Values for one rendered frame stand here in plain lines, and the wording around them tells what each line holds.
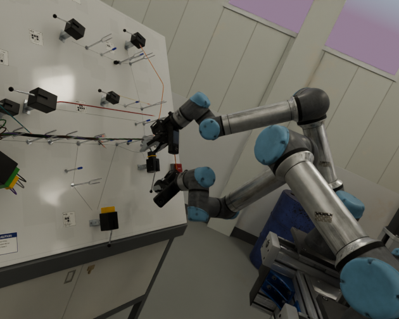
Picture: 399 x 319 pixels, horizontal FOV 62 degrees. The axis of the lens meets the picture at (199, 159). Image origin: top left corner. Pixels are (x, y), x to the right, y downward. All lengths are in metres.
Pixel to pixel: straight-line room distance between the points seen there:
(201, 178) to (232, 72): 2.86
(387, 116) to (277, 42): 1.46
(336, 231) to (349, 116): 3.34
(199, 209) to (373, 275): 0.61
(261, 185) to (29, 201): 0.74
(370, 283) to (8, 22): 1.24
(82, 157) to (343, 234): 0.92
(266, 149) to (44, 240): 0.74
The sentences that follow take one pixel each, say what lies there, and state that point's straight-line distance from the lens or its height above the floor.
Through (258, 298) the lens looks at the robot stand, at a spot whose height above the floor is 0.89.
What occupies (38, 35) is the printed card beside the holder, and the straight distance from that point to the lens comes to 1.36.
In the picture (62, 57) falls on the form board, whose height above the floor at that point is 1.43.
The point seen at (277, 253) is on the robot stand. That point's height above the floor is 1.09.
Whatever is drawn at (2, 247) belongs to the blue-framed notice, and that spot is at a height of 0.91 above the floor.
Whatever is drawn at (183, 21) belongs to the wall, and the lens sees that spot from 4.08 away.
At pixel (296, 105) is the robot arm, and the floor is 1.61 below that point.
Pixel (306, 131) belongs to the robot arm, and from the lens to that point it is 1.40.
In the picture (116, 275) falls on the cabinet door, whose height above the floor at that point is 0.63.
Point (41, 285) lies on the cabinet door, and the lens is 1.34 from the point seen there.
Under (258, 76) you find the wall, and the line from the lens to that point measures 3.95.
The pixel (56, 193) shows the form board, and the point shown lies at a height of 1.03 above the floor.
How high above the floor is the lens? 1.56
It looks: 12 degrees down
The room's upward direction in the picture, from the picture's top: 24 degrees clockwise
